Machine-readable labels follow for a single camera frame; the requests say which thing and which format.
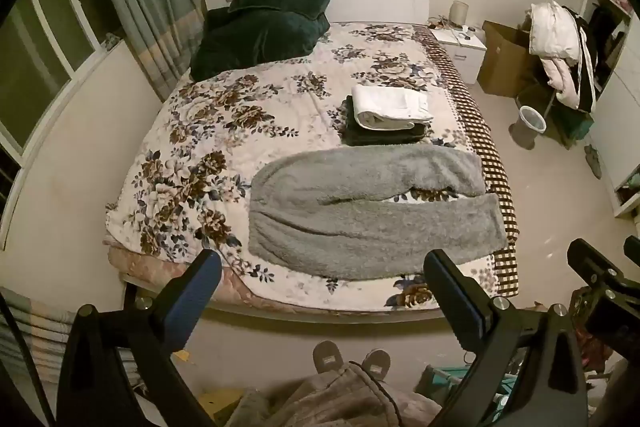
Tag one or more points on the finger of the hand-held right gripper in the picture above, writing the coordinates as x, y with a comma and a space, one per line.
633, 251
592, 263

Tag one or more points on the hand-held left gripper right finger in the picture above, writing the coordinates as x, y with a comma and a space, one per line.
452, 292

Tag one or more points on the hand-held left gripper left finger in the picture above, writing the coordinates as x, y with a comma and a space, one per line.
192, 302

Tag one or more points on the grey fluffy pants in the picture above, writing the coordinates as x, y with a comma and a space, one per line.
360, 217

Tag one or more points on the white folded pants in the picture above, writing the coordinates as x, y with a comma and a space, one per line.
392, 107

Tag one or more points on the red patterned cloth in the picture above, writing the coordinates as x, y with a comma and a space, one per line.
592, 342

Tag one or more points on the teal object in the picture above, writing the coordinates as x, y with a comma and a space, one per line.
445, 384

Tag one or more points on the grey floor slipper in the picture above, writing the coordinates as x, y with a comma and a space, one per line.
594, 162

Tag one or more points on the person's grey slipper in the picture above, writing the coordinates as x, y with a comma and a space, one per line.
376, 363
327, 357

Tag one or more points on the white wardrobe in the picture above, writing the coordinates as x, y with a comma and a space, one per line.
617, 117

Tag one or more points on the brown checked bed sheet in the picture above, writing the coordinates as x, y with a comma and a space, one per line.
482, 147

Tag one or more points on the grey trash bin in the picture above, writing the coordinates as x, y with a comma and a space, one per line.
529, 127

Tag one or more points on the person's grey robe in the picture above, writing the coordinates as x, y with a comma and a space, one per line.
340, 399

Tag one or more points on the striped radiator cover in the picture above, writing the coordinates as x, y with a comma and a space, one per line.
35, 332

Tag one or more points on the dark folded clothing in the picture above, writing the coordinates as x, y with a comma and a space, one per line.
372, 134

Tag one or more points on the black garment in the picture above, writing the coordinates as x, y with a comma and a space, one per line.
585, 57

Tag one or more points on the floral blanket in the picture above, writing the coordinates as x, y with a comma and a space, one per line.
280, 117

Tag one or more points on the cardboard box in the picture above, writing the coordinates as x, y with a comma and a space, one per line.
505, 57

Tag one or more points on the white nightstand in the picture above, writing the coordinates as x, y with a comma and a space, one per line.
462, 52

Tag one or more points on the dark green blanket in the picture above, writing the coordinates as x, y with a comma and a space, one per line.
255, 42

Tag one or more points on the beige table lamp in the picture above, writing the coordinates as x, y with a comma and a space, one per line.
458, 13

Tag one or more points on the window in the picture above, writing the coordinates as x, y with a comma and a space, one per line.
45, 57

